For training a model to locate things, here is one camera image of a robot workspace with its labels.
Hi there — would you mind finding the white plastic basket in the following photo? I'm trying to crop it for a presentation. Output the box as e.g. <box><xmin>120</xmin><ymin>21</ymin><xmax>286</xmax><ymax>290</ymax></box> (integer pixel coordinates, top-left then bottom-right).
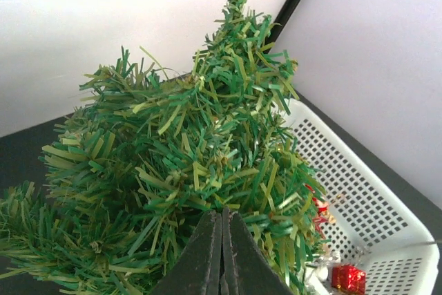
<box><xmin>282</xmin><ymin>99</ymin><xmax>440</xmax><ymax>294</ymax></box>

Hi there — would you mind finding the small green christmas tree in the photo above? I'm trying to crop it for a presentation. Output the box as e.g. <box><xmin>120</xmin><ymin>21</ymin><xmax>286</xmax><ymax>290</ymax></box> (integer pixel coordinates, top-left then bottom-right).
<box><xmin>1</xmin><ymin>0</ymin><xmax>325</xmax><ymax>294</ymax></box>

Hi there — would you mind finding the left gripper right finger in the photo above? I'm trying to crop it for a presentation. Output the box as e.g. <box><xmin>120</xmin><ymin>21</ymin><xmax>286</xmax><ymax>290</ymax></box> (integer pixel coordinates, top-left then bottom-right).
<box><xmin>220</xmin><ymin>208</ymin><xmax>292</xmax><ymax>295</ymax></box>

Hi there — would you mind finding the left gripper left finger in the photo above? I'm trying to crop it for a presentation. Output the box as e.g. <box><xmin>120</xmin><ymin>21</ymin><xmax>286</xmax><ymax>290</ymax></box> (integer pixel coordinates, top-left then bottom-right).
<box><xmin>151</xmin><ymin>211</ymin><xmax>221</xmax><ymax>295</ymax></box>

